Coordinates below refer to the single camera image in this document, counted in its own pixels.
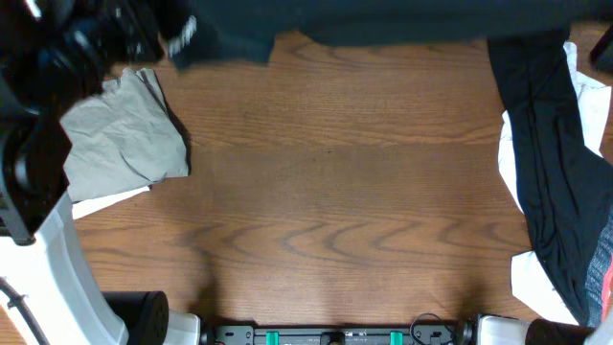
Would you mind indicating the folded white garment under beige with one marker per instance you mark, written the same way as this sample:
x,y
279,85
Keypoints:
x,y
87,207

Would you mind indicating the black logo t-shirt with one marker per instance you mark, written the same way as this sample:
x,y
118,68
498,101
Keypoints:
x,y
198,31

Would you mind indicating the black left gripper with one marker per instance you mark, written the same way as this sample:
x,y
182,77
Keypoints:
x,y
126,36

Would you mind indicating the grey red garment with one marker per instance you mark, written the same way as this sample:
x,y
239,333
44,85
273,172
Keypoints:
x,y
598,283

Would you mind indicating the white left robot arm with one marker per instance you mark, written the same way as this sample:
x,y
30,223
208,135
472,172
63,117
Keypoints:
x,y
47,287

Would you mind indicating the folded beige t-shirt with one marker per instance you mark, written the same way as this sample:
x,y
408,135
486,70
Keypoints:
x,y
122,139

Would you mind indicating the white garment in pile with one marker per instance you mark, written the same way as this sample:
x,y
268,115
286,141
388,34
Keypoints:
x,y
529,282

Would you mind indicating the black garment in pile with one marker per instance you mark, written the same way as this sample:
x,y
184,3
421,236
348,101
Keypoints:
x,y
551,167

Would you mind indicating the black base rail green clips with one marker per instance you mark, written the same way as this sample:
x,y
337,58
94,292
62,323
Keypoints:
x,y
249,335

